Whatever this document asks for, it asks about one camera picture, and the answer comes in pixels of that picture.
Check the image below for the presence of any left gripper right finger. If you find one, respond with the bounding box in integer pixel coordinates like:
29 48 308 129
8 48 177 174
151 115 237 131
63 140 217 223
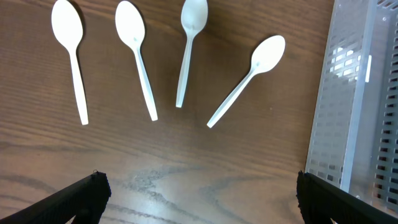
297 171 397 224

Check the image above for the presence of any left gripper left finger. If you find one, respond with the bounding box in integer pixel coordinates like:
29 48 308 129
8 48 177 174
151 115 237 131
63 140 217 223
1 171 111 224

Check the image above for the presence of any clear plastic basket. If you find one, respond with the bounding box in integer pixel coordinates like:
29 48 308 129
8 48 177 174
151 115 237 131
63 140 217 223
305 0 397 216

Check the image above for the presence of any white plastic spoon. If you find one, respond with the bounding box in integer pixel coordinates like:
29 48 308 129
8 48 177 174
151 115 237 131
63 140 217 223
51 0 88 125
175 0 208 108
115 1 158 121
206 35 285 128

